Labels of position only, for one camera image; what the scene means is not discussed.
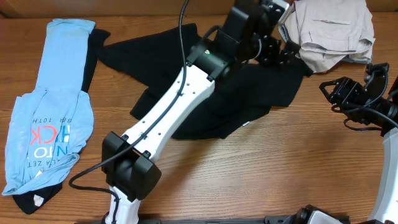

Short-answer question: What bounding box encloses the black t-shirt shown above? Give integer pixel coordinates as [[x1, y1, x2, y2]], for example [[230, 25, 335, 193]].
[[97, 24, 313, 140]]

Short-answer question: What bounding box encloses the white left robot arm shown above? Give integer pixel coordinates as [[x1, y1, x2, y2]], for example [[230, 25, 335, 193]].
[[101, 0, 294, 223]]

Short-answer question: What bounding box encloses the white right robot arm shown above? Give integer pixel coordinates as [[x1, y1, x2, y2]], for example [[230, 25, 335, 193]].
[[319, 63, 397, 223]]

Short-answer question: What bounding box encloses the beige folded shirt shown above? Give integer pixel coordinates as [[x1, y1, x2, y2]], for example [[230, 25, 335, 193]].
[[279, 0, 375, 73]]

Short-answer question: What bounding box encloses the light blue printed t-shirt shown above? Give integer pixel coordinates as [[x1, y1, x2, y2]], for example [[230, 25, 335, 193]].
[[2, 19, 95, 196]]

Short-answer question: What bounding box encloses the black garment under blue shirt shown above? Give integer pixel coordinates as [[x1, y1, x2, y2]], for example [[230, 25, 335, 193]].
[[12, 29, 110, 215]]

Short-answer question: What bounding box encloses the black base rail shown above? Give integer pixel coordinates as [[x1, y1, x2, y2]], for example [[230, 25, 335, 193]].
[[74, 205, 352, 224]]

